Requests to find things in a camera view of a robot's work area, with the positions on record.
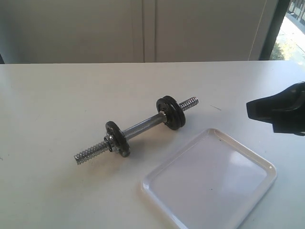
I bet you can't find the chrome dumbbell bar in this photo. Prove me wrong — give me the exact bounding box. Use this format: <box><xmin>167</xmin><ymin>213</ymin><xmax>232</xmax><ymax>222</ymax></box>
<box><xmin>74</xmin><ymin>97</ymin><xmax>199</xmax><ymax>165</ymax></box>

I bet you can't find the black far-end weight plate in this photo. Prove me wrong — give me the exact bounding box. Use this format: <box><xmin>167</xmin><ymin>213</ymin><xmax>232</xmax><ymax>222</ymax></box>
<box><xmin>105</xmin><ymin>121</ymin><xmax>130</xmax><ymax>157</ymax></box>

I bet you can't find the white plastic tray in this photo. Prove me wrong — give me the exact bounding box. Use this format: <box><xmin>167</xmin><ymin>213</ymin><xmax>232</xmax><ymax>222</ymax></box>
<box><xmin>141</xmin><ymin>128</ymin><xmax>277</xmax><ymax>229</ymax></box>

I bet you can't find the chrome spin collar nut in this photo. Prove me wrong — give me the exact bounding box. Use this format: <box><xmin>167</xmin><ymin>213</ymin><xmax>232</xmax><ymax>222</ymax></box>
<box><xmin>104</xmin><ymin>135</ymin><xmax>118</xmax><ymax>153</ymax></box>

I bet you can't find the dark window frame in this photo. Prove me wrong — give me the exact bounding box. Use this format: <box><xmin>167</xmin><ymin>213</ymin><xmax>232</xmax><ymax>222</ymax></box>
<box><xmin>259</xmin><ymin>0</ymin><xmax>291</xmax><ymax>61</ymax></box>

